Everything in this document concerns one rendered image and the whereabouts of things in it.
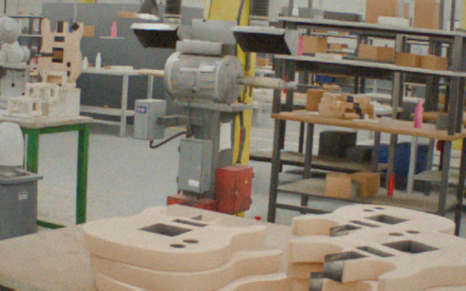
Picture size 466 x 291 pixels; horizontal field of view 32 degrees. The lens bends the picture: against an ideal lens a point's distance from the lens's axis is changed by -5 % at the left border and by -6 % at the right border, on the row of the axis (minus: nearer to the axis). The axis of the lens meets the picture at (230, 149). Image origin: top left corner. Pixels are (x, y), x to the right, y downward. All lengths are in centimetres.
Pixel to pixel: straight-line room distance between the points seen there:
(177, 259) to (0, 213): 269
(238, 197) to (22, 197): 115
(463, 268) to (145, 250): 67
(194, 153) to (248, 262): 252
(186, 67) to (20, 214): 119
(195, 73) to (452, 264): 300
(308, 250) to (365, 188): 495
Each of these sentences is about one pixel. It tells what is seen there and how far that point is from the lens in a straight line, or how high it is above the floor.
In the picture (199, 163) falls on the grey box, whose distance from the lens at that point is 444.
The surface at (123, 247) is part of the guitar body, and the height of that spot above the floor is 103.
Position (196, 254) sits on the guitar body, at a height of 103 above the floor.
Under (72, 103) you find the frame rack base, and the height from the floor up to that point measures 101.
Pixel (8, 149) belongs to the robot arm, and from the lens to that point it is 442.
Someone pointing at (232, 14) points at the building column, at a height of 163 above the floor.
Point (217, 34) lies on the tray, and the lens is 467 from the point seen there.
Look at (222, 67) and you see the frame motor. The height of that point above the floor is 131.
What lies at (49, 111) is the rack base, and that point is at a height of 97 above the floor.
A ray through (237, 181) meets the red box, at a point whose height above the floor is 73.
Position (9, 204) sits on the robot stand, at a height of 57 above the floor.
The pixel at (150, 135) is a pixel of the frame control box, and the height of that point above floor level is 94.
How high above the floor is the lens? 149
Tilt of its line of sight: 8 degrees down
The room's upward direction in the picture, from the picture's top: 4 degrees clockwise
